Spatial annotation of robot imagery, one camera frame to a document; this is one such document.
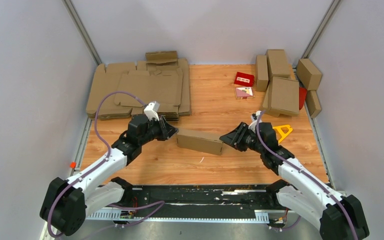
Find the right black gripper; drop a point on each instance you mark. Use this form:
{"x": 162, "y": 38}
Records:
{"x": 235, "y": 137}

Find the far right cardboard box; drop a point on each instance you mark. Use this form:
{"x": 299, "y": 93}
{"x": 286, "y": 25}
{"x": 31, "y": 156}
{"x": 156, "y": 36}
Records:
{"x": 308, "y": 74}

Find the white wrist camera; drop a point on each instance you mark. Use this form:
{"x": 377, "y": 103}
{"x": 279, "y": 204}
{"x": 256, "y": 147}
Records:
{"x": 255, "y": 121}
{"x": 151, "y": 111}

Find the upright narrow cardboard box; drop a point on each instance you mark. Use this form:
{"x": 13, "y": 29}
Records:
{"x": 261, "y": 73}

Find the left corner aluminium post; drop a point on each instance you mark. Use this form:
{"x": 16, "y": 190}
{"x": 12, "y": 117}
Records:
{"x": 71, "y": 9}

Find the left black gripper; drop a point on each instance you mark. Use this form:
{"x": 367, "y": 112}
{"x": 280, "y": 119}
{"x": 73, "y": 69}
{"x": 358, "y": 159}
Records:
{"x": 167, "y": 130}

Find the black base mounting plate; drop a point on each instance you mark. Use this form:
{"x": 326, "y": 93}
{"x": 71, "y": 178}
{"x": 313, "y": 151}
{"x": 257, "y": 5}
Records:
{"x": 220, "y": 201}

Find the red card box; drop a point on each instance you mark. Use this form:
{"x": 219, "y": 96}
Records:
{"x": 244, "y": 79}

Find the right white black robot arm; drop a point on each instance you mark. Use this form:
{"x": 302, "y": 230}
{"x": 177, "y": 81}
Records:
{"x": 336, "y": 216}

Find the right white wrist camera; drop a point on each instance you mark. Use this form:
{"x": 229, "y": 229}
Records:
{"x": 255, "y": 121}

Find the pink tangram puzzle card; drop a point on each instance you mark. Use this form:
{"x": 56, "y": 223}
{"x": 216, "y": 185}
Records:
{"x": 242, "y": 93}

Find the right corner aluminium post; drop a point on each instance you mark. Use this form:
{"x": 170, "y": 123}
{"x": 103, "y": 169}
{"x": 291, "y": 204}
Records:
{"x": 321, "y": 28}

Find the small folded cardboard pieces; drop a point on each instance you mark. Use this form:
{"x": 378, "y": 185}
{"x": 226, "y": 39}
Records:
{"x": 161, "y": 58}

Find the front flat cardboard box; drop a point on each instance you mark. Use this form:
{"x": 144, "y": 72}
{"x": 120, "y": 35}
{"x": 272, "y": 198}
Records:
{"x": 281, "y": 97}

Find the corner aluminium post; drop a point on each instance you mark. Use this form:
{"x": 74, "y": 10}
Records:
{"x": 71, "y": 9}
{"x": 321, "y": 28}

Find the stack of flat cardboard sheets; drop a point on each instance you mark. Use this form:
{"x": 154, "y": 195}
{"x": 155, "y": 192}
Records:
{"x": 120, "y": 90}

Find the low right cardboard box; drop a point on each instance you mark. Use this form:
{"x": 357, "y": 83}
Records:
{"x": 313, "y": 103}

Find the orange clip on rail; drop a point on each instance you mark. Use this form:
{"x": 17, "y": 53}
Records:
{"x": 73, "y": 165}

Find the red object behind boxes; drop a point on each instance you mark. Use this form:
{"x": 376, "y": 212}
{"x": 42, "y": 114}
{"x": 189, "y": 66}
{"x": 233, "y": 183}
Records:
{"x": 302, "y": 97}

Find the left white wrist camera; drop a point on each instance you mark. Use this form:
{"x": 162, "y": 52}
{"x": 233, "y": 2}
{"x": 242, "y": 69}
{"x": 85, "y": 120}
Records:
{"x": 151, "y": 111}

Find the yellow plastic triangle frame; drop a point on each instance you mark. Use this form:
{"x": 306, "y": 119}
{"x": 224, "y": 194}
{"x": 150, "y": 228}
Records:
{"x": 283, "y": 131}

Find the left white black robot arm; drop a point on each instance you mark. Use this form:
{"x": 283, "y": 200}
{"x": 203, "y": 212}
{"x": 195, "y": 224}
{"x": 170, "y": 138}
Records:
{"x": 89, "y": 182}

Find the brown cardboard box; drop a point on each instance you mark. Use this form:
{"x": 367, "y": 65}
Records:
{"x": 200, "y": 141}

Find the aluminium frame rail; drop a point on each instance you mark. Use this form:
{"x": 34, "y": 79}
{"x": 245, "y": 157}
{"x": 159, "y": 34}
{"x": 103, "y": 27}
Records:
{"x": 336, "y": 216}

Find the rear leaning cardboard box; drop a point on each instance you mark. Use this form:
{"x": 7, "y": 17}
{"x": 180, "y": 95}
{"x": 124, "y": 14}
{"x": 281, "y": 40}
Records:
{"x": 277, "y": 62}

